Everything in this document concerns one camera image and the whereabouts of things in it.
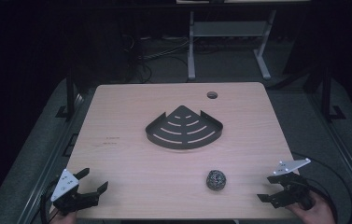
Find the black metal corner shelf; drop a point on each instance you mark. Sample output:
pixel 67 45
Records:
pixel 183 132

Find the person's right hand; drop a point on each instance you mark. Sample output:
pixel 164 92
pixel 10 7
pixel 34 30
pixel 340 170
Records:
pixel 320 214

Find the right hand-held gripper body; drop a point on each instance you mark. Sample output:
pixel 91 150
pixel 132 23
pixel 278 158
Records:
pixel 296 189

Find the person's left hand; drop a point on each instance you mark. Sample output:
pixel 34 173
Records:
pixel 63 218

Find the aluminium rail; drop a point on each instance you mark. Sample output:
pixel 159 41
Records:
pixel 47 165
pixel 343 149

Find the grey metal desk frame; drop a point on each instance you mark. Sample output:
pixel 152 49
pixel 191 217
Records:
pixel 226 28

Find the black metal post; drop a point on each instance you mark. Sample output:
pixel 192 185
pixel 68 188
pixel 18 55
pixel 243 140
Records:
pixel 326 96
pixel 70 96

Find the steel wool scrubber ball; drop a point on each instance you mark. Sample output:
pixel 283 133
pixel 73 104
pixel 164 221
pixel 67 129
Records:
pixel 216 180

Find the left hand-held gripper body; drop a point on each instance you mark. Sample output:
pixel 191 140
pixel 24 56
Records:
pixel 66 189

